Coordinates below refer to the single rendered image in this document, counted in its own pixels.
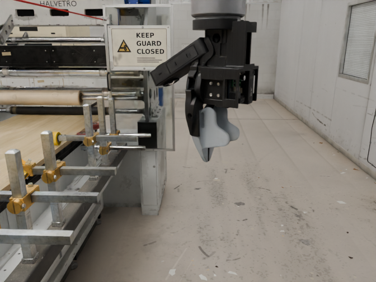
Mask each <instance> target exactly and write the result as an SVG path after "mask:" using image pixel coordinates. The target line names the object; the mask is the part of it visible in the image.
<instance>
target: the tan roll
mask: <svg viewBox="0 0 376 282"><path fill-rule="evenodd" d="M97 97H98V96H81V90H0V105H82V104H83V100H97ZM103 97H104V100H108V99H109V96H103Z"/></svg>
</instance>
